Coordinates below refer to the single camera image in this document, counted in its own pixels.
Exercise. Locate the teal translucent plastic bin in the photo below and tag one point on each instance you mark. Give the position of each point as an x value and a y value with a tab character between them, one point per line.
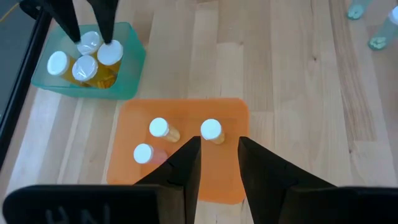
130	77

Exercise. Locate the large orange pill bottle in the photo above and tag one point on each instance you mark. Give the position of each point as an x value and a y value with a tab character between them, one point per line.
58	63
84	68
109	53
89	43

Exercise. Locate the small pink pill bottle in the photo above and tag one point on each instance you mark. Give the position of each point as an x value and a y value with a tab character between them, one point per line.
143	153

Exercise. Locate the small green pill bottle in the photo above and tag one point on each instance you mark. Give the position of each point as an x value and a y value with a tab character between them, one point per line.
377	43
355	12

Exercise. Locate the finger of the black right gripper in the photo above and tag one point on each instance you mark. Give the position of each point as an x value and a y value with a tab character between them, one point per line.
105	18
63	15

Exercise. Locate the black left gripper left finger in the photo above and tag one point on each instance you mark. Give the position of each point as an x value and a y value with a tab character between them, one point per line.
180	186

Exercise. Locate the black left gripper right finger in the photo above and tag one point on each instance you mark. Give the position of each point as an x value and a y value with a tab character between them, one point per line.
267	186

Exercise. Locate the small yellow pill bottle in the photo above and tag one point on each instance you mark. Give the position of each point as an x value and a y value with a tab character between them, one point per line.
158	127

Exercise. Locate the small amber pill bottle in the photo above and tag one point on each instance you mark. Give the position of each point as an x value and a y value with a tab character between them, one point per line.
211	128

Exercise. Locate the black metal table frame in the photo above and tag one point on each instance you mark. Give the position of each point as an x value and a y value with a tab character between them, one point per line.
18	93

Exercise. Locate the orange translucent plastic bin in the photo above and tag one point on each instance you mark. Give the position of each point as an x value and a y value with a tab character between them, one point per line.
186	112

